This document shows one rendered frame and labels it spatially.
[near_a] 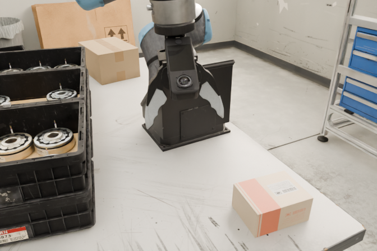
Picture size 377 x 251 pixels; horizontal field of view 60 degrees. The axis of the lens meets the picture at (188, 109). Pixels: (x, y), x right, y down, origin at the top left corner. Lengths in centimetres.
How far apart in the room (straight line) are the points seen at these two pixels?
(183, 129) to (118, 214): 38
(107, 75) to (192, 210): 100
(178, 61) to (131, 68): 123
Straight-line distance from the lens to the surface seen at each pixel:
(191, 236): 85
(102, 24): 396
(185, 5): 54
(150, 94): 59
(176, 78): 51
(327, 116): 262
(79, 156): 75
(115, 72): 173
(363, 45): 236
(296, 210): 88
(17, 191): 82
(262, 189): 88
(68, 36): 390
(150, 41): 116
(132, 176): 103
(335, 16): 362
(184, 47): 55
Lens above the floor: 133
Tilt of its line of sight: 27 degrees down
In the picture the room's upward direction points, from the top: straight up
